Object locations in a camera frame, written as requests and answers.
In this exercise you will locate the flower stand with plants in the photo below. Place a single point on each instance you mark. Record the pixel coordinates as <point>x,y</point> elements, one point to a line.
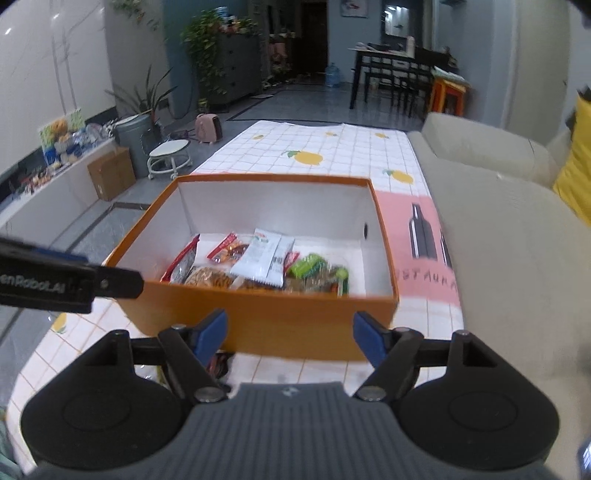
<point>279,55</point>

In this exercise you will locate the framed wall picture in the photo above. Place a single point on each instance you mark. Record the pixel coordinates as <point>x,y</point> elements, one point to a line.
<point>354,7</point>

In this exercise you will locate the water jug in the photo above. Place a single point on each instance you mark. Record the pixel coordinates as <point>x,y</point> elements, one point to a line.
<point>333,76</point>

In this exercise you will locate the clear braised meat packet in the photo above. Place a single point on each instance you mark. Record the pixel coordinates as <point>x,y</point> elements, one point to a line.
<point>228,249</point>

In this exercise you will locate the black dining chair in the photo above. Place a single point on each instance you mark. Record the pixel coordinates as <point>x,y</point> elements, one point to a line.
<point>425,62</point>

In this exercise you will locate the brown biscuit packet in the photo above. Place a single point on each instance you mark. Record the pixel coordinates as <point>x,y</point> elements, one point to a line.
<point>207,277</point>

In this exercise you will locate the white round stool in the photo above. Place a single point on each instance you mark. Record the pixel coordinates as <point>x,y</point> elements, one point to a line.
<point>168,150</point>

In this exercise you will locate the grey trash bin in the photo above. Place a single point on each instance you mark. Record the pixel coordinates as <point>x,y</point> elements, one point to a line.
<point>134,138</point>

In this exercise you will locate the white low cabinet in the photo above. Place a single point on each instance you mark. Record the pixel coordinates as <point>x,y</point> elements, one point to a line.
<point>46,194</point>

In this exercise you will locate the lemon print tablecloth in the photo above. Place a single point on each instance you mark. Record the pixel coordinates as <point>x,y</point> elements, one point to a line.
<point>323,143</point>

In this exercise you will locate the dark dining table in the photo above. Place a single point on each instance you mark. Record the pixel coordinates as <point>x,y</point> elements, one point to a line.
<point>381,51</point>

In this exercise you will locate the trailing green plant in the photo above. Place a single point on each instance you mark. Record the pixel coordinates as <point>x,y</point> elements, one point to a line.
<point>203,41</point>

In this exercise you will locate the beige sofa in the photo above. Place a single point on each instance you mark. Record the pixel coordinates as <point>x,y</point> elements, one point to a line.
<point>508,254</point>

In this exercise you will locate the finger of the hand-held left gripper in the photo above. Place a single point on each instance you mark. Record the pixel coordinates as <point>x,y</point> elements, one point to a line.
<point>55,255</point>
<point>120,284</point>

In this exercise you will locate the dark snack packet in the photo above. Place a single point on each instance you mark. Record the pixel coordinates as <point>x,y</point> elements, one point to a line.
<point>222,364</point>

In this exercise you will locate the orange cardboard box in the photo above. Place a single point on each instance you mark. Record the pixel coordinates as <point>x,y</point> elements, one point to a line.
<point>277,318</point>

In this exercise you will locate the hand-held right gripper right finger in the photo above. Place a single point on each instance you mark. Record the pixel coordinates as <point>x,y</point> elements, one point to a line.
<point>367,334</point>

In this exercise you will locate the orange stool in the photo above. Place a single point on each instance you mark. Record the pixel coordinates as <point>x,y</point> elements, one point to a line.
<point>450,97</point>

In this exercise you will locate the colourful picture board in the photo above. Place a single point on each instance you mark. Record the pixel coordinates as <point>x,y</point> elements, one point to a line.
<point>62,136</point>

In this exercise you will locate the hanging vine plant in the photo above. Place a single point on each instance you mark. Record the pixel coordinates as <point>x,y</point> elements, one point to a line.
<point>134,7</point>

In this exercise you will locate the pink space heater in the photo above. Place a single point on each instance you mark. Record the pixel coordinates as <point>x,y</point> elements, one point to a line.
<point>207,129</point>

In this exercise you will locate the green raisin packet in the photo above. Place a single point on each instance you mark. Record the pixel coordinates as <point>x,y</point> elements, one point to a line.
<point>307,266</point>

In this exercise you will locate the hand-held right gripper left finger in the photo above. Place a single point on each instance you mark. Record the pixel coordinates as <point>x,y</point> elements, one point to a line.
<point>212,332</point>

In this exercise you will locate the yellow cushion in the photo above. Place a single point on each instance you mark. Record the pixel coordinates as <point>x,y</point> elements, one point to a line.
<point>577,175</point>

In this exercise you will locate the grey dresser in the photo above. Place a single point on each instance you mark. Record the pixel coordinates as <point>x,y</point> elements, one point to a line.
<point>235,69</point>

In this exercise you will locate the spiky potted plant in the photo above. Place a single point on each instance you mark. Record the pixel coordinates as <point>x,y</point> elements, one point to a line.
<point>147,97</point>

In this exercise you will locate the red cartoon snack packet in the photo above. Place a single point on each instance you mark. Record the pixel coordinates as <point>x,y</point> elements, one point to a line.
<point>182,263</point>

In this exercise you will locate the brown cardboard box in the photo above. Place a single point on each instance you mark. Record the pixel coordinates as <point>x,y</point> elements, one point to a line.
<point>111,175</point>

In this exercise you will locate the white snack packet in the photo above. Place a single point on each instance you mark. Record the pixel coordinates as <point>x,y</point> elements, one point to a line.
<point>263,263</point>

